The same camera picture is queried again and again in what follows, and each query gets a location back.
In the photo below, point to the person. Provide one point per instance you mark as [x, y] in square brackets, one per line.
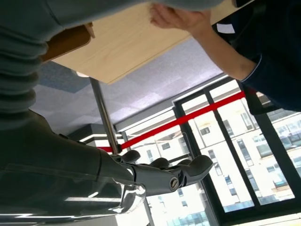
[277, 46]

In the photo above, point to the brown wooden board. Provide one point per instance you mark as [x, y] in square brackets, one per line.
[68, 40]

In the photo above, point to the black window frame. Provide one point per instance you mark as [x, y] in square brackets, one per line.
[213, 202]

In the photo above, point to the white building outside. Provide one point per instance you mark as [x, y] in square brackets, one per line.
[238, 187]

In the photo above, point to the metal pole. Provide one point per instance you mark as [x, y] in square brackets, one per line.
[103, 115]

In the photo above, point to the white badge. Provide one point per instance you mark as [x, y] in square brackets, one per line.
[225, 28]

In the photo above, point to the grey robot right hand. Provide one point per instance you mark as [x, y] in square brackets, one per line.
[59, 174]

